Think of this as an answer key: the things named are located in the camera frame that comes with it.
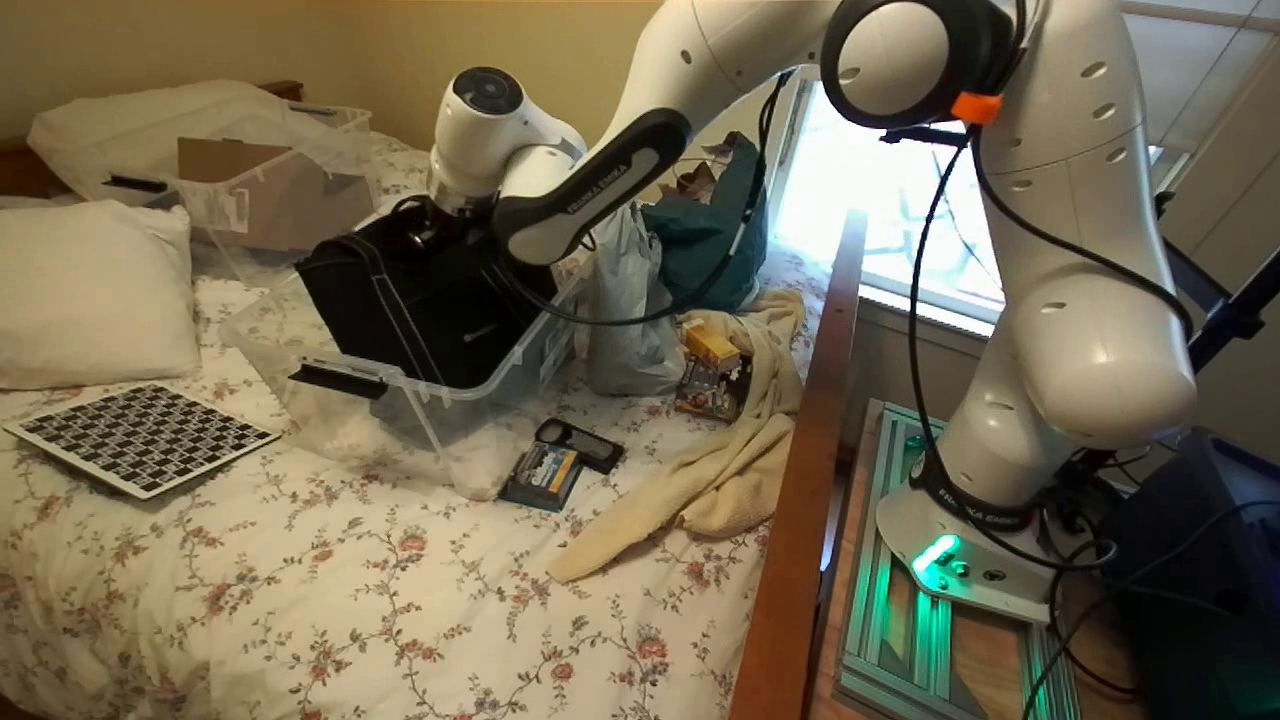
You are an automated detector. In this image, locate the grey plastic shopping bag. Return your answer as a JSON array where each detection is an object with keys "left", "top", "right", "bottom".
[{"left": 572, "top": 195, "right": 691, "bottom": 399}]

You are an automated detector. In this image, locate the green lit robot platform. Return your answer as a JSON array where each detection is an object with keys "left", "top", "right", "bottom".
[{"left": 834, "top": 396, "right": 1086, "bottom": 720}]

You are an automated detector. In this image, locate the clear plastic bin with label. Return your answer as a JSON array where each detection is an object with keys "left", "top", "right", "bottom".
[{"left": 284, "top": 264, "right": 585, "bottom": 464}]

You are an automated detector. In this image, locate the wooden headboard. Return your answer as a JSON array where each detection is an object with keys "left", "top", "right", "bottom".
[{"left": 0, "top": 137, "right": 55, "bottom": 202}]

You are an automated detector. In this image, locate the floral bedsheet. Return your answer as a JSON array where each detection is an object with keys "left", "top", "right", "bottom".
[{"left": 0, "top": 125, "right": 814, "bottom": 720}]

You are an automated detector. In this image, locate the large clear storage bin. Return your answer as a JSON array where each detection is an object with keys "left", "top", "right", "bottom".
[{"left": 23, "top": 75, "right": 383, "bottom": 264}]

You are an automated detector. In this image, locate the black and silver razor case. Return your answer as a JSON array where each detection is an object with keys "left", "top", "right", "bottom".
[{"left": 530, "top": 415, "right": 626, "bottom": 478}]

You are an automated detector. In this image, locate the wooden bed footboard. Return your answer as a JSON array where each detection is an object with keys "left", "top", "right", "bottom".
[{"left": 725, "top": 202, "right": 870, "bottom": 720}]

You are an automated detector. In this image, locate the brown cardboard box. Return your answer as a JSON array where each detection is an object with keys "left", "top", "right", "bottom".
[{"left": 173, "top": 132, "right": 374, "bottom": 256}]

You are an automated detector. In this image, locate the black base cable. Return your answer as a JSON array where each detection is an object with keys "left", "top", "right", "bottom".
[{"left": 902, "top": 125, "right": 1203, "bottom": 564}]

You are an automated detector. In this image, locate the black dotted calibration board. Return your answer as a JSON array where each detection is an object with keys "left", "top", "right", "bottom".
[{"left": 5, "top": 380, "right": 288, "bottom": 504}]

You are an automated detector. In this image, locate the dark blue bag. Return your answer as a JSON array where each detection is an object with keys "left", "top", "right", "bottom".
[{"left": 1112, "top": 432, "right": 1280, "bottom": 720}]

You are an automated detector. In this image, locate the teal cloth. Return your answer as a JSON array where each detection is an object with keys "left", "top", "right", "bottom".
[{"left": 639, "top": 132, "right": 776, "bottom": 314}]

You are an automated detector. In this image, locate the white pillow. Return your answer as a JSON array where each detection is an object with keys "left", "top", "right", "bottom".
[{"left": 0, "top": 195, "right": 204, "bottom": 391}]

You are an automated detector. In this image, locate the black stand pole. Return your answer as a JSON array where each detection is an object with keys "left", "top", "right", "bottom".
[{"left": 1183, "top": 250, "right": 1280, "bottom": 376}]

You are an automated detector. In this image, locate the cream towel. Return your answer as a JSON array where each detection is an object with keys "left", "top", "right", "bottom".
[{"left": 547, "top": 285, "right": 812, "bottom": 588}]

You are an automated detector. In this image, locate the bright bedroom window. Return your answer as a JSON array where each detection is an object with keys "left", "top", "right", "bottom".
[{"left": 771, "top": 63, "right": 1013, "bottom": 333}]

